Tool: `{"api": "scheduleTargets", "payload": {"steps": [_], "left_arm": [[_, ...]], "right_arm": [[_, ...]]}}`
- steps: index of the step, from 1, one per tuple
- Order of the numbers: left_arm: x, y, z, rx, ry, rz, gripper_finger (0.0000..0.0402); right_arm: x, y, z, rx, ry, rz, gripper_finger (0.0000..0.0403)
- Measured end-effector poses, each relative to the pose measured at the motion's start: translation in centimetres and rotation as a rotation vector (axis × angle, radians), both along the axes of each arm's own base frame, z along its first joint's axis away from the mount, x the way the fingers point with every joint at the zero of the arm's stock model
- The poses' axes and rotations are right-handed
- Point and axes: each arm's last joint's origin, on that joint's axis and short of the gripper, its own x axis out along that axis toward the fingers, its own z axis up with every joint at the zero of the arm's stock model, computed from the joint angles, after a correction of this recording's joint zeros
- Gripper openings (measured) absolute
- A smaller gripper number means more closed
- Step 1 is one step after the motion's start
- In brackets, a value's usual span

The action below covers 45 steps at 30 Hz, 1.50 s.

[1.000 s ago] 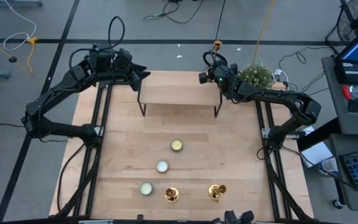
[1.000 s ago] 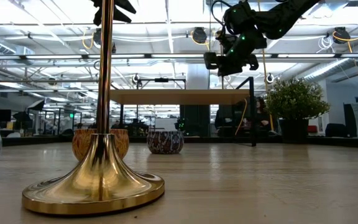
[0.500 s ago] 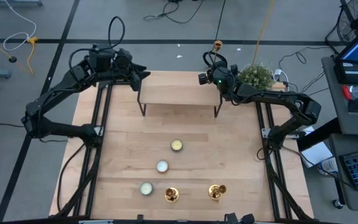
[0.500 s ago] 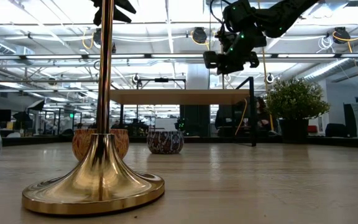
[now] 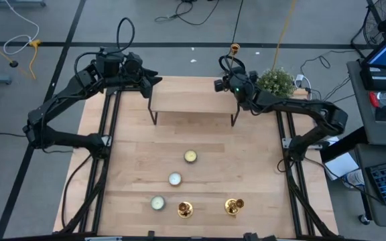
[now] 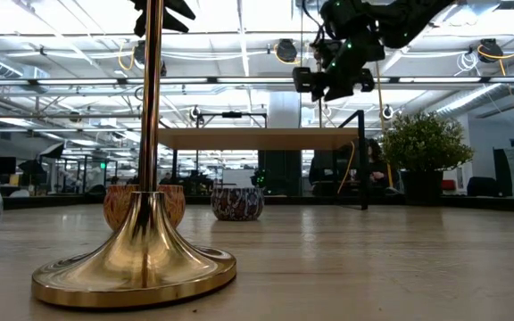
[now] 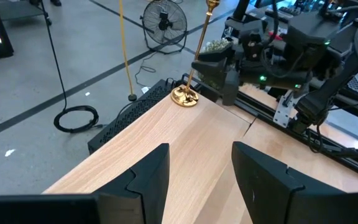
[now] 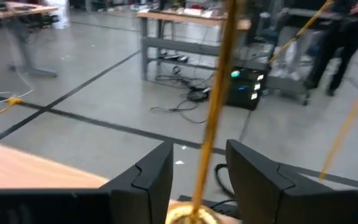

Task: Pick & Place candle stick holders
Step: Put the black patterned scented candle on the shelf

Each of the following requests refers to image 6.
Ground potted green plant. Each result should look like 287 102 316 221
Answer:
378 110 476 207

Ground medium brass candlestick holder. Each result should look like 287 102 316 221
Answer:
31 0 237 309

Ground yellow hanging cord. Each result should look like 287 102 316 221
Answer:
336 61 395 196

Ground black ceiling cord reel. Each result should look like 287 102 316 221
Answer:
276 38 299 63
477 37 504 63
131 39 147 64

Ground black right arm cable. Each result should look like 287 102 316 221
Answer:
302 0 327 45

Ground purple patterned candle tin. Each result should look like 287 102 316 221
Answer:
210 185 266 222

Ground person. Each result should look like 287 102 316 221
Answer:
362 137 402 196

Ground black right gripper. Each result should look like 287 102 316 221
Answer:
292 27 387 103

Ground orange patterned candle tin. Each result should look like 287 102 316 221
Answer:
103 184 187 234

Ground black office chair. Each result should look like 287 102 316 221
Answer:
466 176 500 198

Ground wooden shelf with black legs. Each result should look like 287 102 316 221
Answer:
157 109 370 211

